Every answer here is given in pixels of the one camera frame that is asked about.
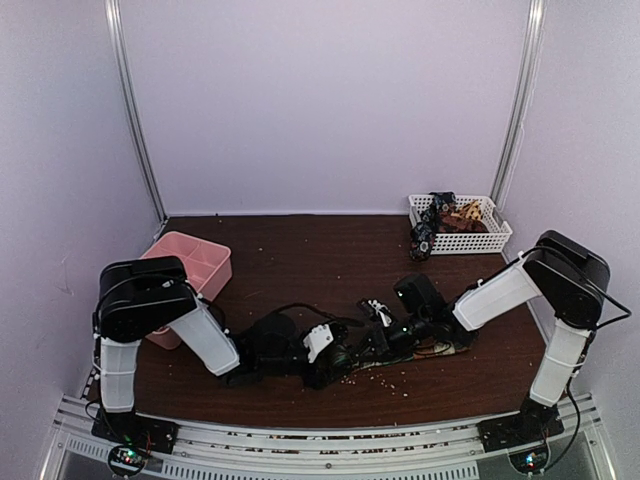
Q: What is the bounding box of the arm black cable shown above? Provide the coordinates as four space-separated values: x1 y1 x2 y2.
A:
89 279 364 351
519 239 632 451

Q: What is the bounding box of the left aluminium frame post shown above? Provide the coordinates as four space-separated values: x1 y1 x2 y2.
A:
104 0 168 224

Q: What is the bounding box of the yellow patterned tie in basket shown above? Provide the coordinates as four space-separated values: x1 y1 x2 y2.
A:
453 200 483 221

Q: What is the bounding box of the right arm base board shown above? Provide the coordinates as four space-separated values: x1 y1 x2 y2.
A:
477 414 565 474

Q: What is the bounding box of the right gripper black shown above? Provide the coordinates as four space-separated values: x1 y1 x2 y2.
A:
351 312 431 364

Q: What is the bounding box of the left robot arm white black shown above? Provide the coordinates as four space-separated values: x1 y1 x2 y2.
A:
92 256 348 444

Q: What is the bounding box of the navy floral tie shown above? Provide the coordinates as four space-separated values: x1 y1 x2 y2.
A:
409 191 456 262

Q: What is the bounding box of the pink divided organizer box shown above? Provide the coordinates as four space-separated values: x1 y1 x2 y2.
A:
138 230 234 350

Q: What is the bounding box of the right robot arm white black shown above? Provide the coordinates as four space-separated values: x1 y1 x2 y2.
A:
358 230 611 442

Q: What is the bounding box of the aluminium frame post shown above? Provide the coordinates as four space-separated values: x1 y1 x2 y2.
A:
104 0 168 224
490 0 547 209

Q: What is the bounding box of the brown green patterned tie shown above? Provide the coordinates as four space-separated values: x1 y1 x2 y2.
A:
325 340 470 383

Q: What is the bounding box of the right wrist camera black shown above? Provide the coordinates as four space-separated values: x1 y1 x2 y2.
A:
357 273 449 326

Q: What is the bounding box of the right aluminium frame post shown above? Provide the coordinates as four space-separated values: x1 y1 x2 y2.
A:
490 0 547 209

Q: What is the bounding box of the aluminium front rail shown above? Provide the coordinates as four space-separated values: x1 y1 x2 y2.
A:
36 395 619 479

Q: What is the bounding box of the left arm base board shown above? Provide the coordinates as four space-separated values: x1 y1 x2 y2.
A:
91 412 179 476

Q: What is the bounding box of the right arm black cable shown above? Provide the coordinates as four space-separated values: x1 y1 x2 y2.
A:
519 239 632 451

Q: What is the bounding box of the brown patterned tie in basket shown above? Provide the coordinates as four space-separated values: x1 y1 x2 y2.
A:
438 212 488 233

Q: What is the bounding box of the white perforated plastic basket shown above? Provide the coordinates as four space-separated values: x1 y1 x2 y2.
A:
408 191 513 262

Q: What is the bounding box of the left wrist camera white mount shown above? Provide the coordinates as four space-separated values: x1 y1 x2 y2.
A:
302 322 348 364

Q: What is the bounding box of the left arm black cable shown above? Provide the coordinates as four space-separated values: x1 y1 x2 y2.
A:
89 279 364 351

